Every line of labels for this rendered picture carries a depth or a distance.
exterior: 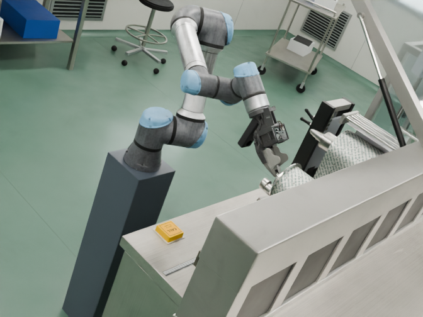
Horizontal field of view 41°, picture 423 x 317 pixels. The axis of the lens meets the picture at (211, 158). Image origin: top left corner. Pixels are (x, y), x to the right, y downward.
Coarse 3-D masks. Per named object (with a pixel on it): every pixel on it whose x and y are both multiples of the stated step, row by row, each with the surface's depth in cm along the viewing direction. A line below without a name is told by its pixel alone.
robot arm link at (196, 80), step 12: (180, 12) 204; (192, 12) 205; (180, 24) 201; (192, 24) 202; (180, 36) 197; (192, 36) 195; (180, 48) 194; (192, 48) 190; (192, 60) 186; (204, 60) 189; (192, 72) 179; (204, 72) 182; (192, 84) 178; (204, 84) 180; (216, 84) 181; (204, 96) 184
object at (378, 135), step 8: (352, 112) 191; (344, 120) 188; (352, 120) 186; (360, 120) 188; (368, 120) 191; (360, 128) 185; (368, 128) 187; (376, 128) 188; (368, 136) 183; (376, 136) 182; (384, 136) 184; (392, 136) 186; (384, 144) 180; (392, 144) 182
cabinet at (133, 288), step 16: (128, 256) 185; (128, 272) 187; (144, 272) 181; (112, 288) 194; (128, 288) 188; (144, 288) 183; (160, 288) 178; (112, 304) 196; (128, 304) 190; (144, 304) 184; (160, 304) 179; (176, 304) 174
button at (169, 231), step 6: (168, 222) 196; (156, 228) 193; (162, 228) 192; (168, 228) 193; (174, 228) 194; (162, 234) 192; (168, 234) 191; (174, 234) 192; (180, 234) 193; (168, 240) 190
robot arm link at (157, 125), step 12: (156, 108) 220; (144, 120) 215; (156, 120) 213; (168, 120) 215; (144, 132) 216; (156, 132) 215; (168, 132) 217; (144, 144) 218; (156, 144) 218; (168, 144) 222
